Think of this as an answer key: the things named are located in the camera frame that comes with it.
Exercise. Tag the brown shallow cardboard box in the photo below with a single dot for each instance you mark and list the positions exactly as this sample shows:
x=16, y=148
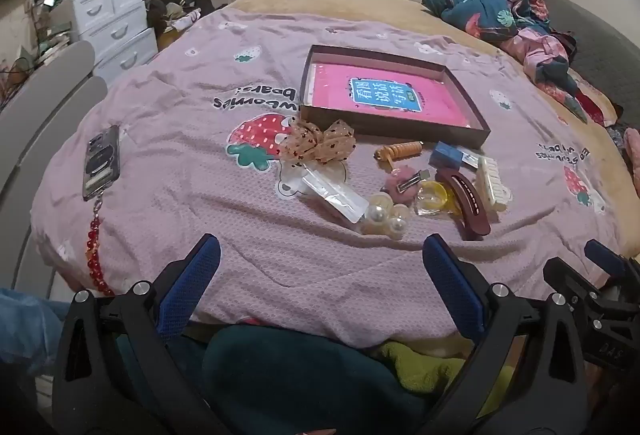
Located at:
x=395, y=127

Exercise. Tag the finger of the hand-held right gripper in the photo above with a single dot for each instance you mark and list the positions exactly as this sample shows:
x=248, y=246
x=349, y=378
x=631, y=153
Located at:
x=602, y=255
x=570, y=277

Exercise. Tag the tan bed sheet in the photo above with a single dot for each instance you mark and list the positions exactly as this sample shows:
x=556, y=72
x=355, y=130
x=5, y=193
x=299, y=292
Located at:
x=370, y=12

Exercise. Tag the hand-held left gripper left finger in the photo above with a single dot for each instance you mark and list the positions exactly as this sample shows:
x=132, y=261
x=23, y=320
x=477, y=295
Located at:
x=200, y=265

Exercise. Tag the light blue cloth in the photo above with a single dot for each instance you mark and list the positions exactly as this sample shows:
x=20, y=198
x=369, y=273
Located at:
x=25, y=330

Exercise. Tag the red floral clothing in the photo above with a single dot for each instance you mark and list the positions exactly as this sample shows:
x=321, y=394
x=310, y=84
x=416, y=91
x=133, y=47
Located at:
x=595, y=105

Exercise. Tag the dark teal clothing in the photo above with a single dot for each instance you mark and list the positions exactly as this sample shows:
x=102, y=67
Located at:
x=280, y=385

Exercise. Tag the phone in dark case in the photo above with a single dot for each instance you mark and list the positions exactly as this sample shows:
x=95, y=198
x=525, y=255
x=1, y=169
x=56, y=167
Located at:
x=101, y=162

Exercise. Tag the pink clothing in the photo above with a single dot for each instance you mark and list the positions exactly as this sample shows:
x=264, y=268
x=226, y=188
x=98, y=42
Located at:
x=545, y=57

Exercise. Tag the brown claw hair clip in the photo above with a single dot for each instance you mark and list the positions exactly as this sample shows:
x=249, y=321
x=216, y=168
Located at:
x=470, y=210

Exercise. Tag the green clothing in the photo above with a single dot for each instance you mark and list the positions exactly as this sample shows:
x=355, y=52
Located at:
x=425, y=372

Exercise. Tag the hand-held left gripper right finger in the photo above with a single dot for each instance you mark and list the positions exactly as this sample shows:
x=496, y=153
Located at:
x=450, y=275

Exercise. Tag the white drawer cabinet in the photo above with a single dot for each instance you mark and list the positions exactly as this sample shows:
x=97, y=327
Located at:
x=110, y=25

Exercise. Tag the white comb hair clip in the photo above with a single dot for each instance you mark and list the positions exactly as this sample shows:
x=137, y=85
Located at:
x=492, y=180

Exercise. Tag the pearl hair clip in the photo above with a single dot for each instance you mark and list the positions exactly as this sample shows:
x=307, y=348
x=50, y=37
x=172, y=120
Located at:
x=385, y=217

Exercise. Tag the clear plastic packet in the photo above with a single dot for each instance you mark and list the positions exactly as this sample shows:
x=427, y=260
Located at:
x=335, y=195

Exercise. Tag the grey padded headboard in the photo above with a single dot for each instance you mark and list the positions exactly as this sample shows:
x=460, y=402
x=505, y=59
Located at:
x=600, y=55

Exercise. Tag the pink book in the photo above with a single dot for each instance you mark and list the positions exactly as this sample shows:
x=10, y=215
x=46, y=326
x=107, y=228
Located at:
x=390, y=97

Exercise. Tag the dark blue floral quilt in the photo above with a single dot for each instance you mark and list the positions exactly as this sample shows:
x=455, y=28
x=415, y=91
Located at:
x=485, y=10

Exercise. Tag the pile of clothes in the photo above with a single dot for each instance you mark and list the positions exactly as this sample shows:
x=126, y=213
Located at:
x=170, y=22

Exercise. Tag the pink fluffy hair clip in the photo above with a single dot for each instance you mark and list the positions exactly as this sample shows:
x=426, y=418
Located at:
x=397, y=187

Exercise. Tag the purple strawberry print blanket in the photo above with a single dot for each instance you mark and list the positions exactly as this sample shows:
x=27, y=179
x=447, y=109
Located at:
x=200, y=165

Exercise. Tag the small blue box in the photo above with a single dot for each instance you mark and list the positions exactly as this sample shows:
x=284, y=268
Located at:
x=447, y=156

